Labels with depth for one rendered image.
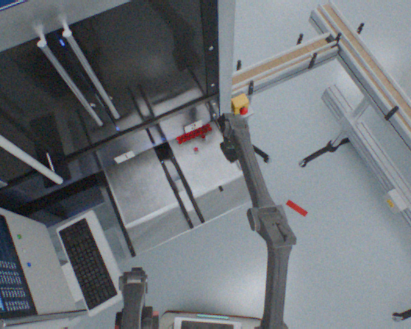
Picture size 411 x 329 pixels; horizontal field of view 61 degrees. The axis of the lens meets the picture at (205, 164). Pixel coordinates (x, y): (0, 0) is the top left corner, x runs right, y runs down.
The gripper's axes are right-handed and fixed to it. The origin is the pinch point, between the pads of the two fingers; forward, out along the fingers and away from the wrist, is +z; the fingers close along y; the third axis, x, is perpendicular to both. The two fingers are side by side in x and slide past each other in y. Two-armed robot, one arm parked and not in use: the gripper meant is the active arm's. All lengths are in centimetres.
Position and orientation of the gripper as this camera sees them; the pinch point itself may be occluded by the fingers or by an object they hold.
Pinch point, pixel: (232, 160)
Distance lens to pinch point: 146.3
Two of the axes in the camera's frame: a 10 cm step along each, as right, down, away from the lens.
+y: -4.2, -7.7, 4.9
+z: 1.2, 4.8, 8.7
